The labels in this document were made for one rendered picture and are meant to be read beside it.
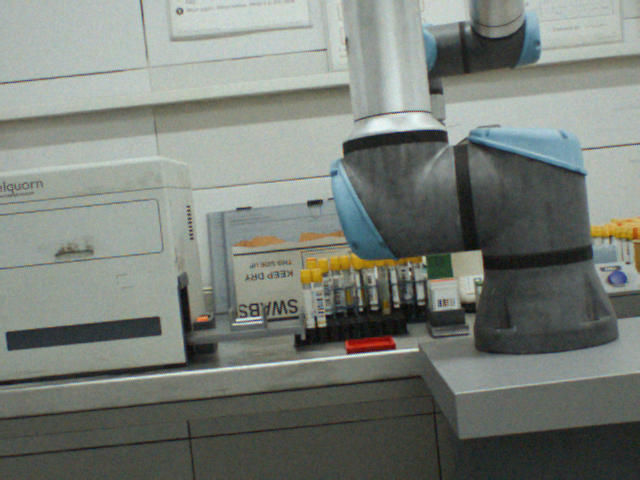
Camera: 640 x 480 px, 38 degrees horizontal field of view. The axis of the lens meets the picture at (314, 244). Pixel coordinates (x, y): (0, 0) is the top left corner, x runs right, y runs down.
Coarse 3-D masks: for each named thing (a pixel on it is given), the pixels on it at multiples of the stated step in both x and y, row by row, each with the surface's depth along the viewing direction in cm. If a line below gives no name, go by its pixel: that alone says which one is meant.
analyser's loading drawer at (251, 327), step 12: (264, 312) 134; (300, 312) 132; (240, 324) 133; (252, 324) 133; (264, 324) 133; (276, 324) 136; (288, 324) 135; (300, 324) 132; (192, 336) 133; (204, 336) 132; (216, 336) 132; (228, 336) 132; (240, 336) 133; (252, 336) 133; (264, 336) 133
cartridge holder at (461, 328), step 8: (432, 312) 136; (440, 312) 136; (448, 312) 136; (456, 312) 136; (464, 312) 136; (432, 320) 136; (440, 320) 136; (448, 320) 136; (456, 320) 136; (464, 320) 136; (432, 328) 134; (440, 328) 134; (448, 328) 134; (456, 328) 134; (464, 328) 134; (440, 336) 134
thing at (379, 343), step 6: (384, 336) 135; (390, 336) 134; (348, 342) 135; (354, 342) 135; (360, 342) 135; (366, 342) 135; (372, 342) 135; (378, 342) 134; (384, 342) 134; (390, 342) 133; (348, 348) 128; (354, 348) 128; (360, 348) 128; (366, 348) 128; (372, 348) 128; (378, 348) 128; (384, 348) 128; (390, 348) 128
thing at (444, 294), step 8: (432, 280) 140; (440, 280) 139; (448, 280) 137; (456, 280) 137; (432, 288) 136; (440, 288) 136; (448, 288) 136; (456, 288) 136; (432, 296) 136; (440, 296) 136; (448, 296) 136; (456, 296) 136; (432, 304) 137; (440, 304) 136; (448, 304) 136; (456, 304) 136
